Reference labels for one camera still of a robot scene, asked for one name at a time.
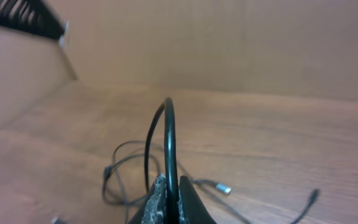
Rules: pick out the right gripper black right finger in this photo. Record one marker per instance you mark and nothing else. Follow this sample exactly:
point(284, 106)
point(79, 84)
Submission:
point(192, 210)

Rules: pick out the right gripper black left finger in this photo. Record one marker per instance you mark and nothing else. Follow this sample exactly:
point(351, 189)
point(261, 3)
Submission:
point(154, 209)

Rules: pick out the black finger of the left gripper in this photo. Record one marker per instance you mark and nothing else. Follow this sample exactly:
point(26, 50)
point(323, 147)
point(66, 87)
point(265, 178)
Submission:
point(32, 17)

